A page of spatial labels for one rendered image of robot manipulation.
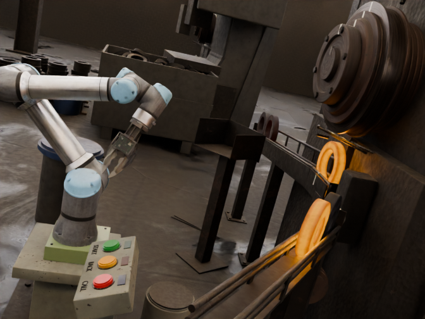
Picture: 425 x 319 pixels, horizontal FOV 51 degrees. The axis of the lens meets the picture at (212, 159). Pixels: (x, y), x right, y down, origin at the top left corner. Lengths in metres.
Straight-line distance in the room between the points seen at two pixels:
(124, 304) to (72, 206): 0.66
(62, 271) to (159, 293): 0.51
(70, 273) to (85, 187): 0.28
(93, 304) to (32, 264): 0.65
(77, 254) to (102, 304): 0.65
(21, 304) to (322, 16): 11.10
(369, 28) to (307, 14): 10.51
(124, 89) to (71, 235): 0.52
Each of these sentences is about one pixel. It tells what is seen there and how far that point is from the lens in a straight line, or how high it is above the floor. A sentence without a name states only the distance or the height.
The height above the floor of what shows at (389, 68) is 1.15.
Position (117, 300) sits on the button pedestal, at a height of 0.60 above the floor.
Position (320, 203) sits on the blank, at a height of 0.80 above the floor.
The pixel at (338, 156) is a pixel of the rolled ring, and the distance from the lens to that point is 1.69.
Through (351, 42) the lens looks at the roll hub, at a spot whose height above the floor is 1.20.
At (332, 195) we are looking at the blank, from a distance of 1.29.
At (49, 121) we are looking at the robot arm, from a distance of 1.65.
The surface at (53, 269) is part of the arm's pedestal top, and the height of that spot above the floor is 0.30.
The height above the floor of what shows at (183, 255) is 0.01.
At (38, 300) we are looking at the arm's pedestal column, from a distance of 1.69.
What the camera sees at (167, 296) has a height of 0.52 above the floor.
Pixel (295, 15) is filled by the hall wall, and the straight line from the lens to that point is 12.03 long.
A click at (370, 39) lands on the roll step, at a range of 1.58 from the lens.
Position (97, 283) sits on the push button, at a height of 0.61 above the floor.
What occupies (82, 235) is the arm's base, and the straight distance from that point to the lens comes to 1.58.
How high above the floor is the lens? 1.14
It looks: 16 degrees down
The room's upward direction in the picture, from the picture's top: 14 degrees clockwise
